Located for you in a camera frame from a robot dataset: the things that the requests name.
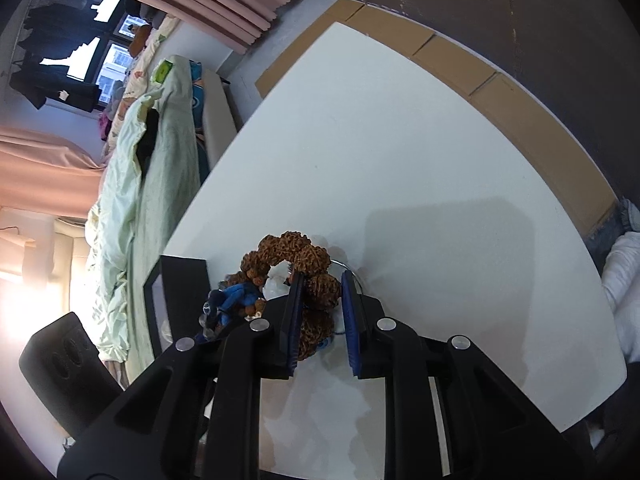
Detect brown rudraksha bead bracelet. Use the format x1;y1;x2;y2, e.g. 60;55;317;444
224;230;343;363

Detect grey glass bead bracelet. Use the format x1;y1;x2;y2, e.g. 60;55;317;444
198;301;227;344

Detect black jewelry box white lining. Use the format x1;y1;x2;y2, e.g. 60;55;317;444
143;255;210;358

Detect pale green duvet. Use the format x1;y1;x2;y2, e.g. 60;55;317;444
85;90;163;363

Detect bed with green sheet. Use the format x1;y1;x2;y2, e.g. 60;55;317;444
82;55;236;380

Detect black garment on bed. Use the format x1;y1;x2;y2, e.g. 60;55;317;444
136;108;160;176

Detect floral patterned blanket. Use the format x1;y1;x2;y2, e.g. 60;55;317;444
102;15;180;159

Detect green tissue pack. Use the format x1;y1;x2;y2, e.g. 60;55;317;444
153;60;174;84

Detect brown plush toy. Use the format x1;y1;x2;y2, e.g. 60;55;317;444
128;24;152;58

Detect black clothes hanging at window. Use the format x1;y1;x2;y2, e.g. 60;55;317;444
9;0;106;112

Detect silver ring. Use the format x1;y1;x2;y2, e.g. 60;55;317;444
328;258;367;294

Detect window with dark frame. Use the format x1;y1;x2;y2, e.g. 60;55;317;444
11;0;144;113

